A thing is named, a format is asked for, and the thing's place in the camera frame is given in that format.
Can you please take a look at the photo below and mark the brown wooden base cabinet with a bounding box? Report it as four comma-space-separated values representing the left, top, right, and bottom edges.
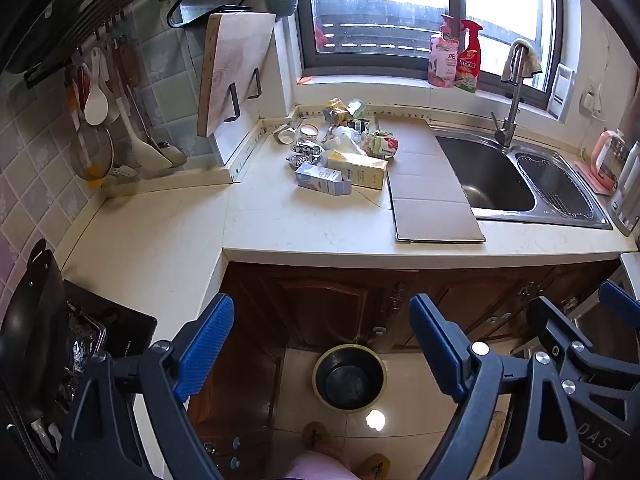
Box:
187, 257, 626, 480

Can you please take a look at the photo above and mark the black hanging rail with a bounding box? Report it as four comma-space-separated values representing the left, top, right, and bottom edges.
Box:
24, 0, 176, 91

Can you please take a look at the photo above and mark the red green snack bag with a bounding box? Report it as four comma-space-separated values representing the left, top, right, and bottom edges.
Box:
362, 130, 400, 159

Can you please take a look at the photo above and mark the clear plastic bag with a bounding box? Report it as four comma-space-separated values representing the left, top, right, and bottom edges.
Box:
322, 125, 371, 158

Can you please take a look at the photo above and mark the pink detergent bottle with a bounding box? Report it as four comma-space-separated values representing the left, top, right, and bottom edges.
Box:
427, 14, 461, 88

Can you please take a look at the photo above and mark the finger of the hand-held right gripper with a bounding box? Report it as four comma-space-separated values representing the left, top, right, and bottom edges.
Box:
527, 296, 588, 386
570, 280, 640, 376

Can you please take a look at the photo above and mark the yellow foil bag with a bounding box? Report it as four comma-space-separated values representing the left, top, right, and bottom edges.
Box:
322, 97, 353, 123

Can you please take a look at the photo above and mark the dark framed window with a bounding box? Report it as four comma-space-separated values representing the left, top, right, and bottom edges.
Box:
295, 0, 566, 111

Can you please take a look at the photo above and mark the grey dish cloth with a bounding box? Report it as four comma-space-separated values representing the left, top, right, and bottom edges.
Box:
501, 37, 543, 83

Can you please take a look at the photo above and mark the black white patterned foil wrapper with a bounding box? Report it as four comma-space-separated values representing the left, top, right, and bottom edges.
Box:
286, 141, 326, 167

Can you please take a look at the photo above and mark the wooden cutting board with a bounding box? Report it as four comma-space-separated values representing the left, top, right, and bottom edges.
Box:
196, 11, 277, 138

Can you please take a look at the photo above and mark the white panel board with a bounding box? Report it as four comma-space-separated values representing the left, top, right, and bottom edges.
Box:
210, 115, 258, 181

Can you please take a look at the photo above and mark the pink glass kettle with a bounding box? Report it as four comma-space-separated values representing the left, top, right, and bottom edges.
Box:
590, 129, 631, 191

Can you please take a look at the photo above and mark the yellow slipper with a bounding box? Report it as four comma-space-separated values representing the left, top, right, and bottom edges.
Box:
360, 452, 392, 478
302, 421, 331, 448

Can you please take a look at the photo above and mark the silver electric kettle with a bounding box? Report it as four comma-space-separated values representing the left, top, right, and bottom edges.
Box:
607, 140, 640, 237

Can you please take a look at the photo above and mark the brown cardboard sheet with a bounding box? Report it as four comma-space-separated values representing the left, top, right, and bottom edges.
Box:
375, 114, 487, 243

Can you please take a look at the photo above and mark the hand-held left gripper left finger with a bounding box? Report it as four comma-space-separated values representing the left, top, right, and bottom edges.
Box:
57, 292, 236, 480

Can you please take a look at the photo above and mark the black range hood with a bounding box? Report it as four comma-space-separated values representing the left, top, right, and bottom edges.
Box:
0, 0, 116, 76

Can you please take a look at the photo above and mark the steel sink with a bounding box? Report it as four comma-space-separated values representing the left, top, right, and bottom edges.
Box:
432, 125, 613, 231

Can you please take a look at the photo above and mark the round black trash bin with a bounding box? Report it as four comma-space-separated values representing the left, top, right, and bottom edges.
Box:
312, 344, 388, 413

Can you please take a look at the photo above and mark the white plastic slicer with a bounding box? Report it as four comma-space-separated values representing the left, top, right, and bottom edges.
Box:
546, 63, 573, 123

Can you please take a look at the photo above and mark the black wok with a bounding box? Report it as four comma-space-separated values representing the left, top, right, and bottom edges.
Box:
0, 239, 71, 426

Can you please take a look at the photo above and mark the pink mat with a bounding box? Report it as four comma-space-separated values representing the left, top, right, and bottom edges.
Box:
574, 160, 618, 198

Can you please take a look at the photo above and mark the yellow carton box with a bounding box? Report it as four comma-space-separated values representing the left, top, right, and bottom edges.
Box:
325, 150, 390, 191

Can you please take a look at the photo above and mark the glass pan lid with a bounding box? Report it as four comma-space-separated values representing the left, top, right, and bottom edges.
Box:
70, 122, 116, 181

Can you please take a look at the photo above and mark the person's pink trouser leg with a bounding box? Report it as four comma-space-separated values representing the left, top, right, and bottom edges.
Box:
290, 450, 358, 480

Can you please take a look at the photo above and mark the red spray bottle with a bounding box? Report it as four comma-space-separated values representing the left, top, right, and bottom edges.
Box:
454, 19, 483, 94

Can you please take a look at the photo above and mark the white wall socket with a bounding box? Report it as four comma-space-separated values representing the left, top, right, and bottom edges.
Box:
582, 80, 603, 116

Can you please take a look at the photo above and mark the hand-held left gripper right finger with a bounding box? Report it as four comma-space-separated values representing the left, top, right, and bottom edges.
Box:
408, 293, 586, 480

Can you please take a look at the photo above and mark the white rice paddle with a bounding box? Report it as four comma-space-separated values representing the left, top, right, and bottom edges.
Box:
83, 47, 110, 127

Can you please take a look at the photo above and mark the blue white carton box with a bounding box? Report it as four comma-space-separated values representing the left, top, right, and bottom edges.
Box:
295, 162, 353, 197

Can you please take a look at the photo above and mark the wire drain basket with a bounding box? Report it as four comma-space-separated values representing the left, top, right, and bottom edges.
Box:
515, 152, 596, 221

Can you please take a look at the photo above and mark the steel faucet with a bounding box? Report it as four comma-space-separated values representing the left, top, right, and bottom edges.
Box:
490, 42, 531, 148

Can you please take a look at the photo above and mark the wooden spatula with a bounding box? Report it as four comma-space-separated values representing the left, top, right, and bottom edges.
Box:
118, 35, 143, 91

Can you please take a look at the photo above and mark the black gas stove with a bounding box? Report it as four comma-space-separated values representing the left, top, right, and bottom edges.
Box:
62, 280, 158, 361

